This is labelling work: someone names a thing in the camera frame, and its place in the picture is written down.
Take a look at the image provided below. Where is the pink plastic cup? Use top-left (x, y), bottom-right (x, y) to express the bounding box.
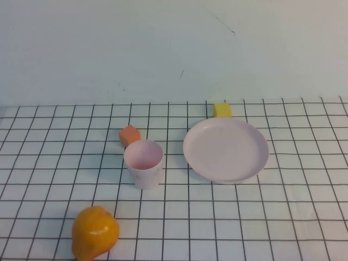
top-left (123, 139), bottom-right (164, 190)

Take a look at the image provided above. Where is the pink round plate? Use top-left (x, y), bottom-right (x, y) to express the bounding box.
top-left (183, 117), bottom-right (270, 185)

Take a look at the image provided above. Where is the orange foam cube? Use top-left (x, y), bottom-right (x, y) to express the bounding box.
top-left (119, 125), bottom-right (141, 148)

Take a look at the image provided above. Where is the yellow foam cube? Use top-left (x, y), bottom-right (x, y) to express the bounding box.
top-left (213, 102), bottom-right (232, 119)

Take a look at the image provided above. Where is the orange pear-shaped toy fruit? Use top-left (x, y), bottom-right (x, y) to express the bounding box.
top-left (71, 206), bottom-right (120, 261)

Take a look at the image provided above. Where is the white black-grid tablecloth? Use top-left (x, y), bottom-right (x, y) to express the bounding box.
top-left (0, 96), bottom-right (348, 261)

